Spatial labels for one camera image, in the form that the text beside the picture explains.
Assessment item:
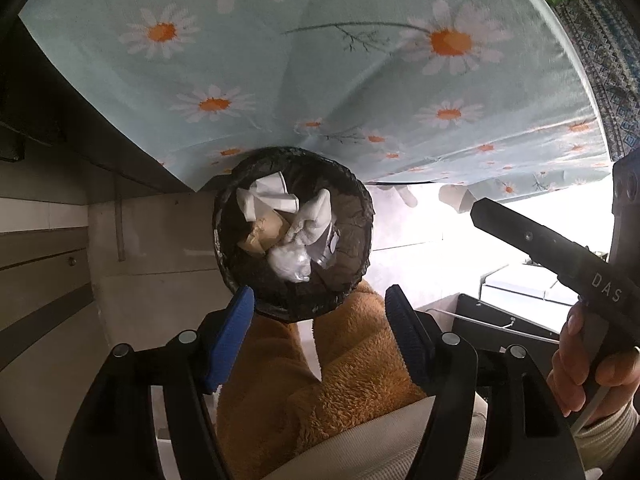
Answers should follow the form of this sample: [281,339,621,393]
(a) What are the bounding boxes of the black crate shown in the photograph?
[450,292,563,361]

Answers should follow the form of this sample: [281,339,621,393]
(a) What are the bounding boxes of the person's orange fleece pants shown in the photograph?
[215,280,436,480]

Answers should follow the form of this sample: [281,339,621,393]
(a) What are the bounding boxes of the white box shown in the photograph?
[480,264,568,306]

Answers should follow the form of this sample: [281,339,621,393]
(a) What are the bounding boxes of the trash bin with black liner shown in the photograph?
[212,146,375,323]

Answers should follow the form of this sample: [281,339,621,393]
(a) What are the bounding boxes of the blue patterned cloth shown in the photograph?
[552,0,640,163]

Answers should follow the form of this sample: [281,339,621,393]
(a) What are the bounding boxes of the person's right forearm striped sleeve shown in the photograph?
[572,400,640,480]

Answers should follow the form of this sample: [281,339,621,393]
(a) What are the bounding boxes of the person's right hand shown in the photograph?
[546,302,640,418]

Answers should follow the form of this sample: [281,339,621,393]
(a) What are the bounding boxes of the white paper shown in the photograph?
[236,172,301,223]

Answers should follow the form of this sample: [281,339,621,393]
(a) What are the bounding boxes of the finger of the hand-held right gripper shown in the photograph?
[470,197,586,281]

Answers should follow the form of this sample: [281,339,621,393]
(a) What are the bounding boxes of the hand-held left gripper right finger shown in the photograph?
[384,284,586,480]

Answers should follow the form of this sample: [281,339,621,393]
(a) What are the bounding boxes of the beige paper bag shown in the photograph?
[237,210,293,261]

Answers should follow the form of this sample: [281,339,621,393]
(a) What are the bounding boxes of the white towel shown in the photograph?
[285,189,333,253]

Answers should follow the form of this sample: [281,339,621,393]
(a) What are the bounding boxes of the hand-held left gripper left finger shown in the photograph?
[55,285,256,480]

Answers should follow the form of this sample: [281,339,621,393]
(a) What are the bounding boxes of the white plastic bag of pellets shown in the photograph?
[267,242,313,283]

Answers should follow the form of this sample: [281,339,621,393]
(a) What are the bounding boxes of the grey cabinet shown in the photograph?
[0,180,126,371]

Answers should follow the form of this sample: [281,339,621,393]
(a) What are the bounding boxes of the daisy print blue tablecloth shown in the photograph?
[19,0,615,211]

